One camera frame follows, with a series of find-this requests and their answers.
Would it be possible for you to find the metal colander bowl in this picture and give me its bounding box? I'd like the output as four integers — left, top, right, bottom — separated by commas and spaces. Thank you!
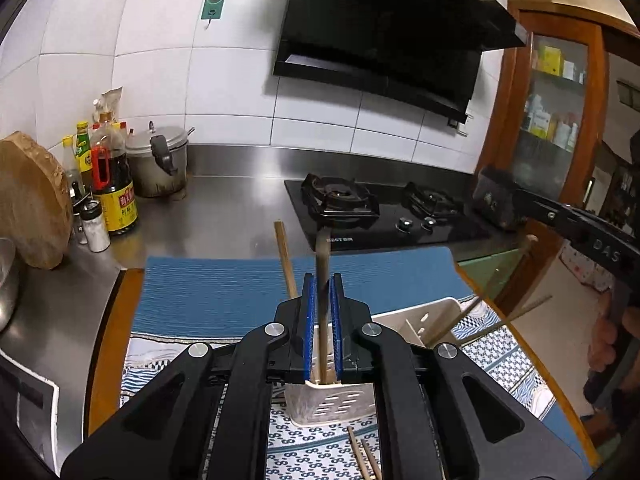
0, 237, 22, 332

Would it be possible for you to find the white plastic utensil holder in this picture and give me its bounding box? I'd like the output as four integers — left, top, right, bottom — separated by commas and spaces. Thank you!
285, 296, 463, 429

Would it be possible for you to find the white seasoning shaker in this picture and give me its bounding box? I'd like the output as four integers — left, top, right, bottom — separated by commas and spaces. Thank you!
80, 200, 112, 253

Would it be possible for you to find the black countertop appliance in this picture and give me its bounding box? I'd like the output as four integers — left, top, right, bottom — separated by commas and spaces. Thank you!
472, 165, 524, 233

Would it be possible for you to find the blue patterned table mat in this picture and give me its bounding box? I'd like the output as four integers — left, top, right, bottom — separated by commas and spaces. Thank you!
120, 246, 558, 480

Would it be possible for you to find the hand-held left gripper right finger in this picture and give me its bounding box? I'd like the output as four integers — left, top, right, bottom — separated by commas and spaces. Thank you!
330, 272, 586, 480

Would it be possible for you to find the clear food packet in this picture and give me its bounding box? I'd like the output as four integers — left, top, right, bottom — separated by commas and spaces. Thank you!
95, 86, 124, 117

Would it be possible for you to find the black gas stove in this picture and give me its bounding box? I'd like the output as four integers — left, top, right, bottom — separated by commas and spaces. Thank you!
284, 172, 493, 254

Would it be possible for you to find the small dark seasoning shaker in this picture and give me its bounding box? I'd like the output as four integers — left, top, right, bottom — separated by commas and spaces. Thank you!
70, 194, 88, 246

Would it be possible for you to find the floral patterned bag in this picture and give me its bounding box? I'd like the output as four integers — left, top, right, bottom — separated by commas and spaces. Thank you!
559, 249, 612, 292

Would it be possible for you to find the round wooden cutting board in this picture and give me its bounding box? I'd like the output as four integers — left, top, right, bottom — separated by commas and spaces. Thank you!
0, 131, 74, 271

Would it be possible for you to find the yellow box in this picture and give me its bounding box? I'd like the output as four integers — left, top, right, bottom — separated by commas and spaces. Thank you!
539, 45, 564, 74

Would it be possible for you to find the black range hood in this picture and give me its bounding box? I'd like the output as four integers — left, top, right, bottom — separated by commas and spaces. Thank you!
272, 0, 527, 125

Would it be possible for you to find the green cabinet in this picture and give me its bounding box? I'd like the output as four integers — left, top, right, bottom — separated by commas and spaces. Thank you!
456, 247, 532, 307

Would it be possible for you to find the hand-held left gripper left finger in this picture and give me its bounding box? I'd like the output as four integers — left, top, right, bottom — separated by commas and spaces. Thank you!
60, 272, 321, 480

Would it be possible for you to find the metal pressure cooker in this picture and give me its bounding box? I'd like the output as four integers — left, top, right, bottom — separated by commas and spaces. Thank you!
125, 121, 196, 199

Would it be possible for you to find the large soy sauce bottle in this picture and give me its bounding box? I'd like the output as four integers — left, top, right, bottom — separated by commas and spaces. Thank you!
90, 110, 140, 237

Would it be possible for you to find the person's right hand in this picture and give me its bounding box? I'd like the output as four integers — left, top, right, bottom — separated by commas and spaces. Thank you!
587, 300, 624, 376

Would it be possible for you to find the wooden glass door cabinet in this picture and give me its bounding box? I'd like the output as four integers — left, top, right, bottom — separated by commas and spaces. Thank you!
474, 4, 612, 241

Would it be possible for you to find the small yellow cap bottle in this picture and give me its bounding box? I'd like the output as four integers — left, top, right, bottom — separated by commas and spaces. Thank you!
61, 135, 83, 196

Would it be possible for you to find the green label sauce bottle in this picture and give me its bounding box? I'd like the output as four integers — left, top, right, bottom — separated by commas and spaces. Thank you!
75, 121, 94, 188

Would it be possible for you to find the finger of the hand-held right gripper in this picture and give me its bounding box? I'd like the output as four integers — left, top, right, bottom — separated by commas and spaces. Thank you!
517, 187, 576, 227

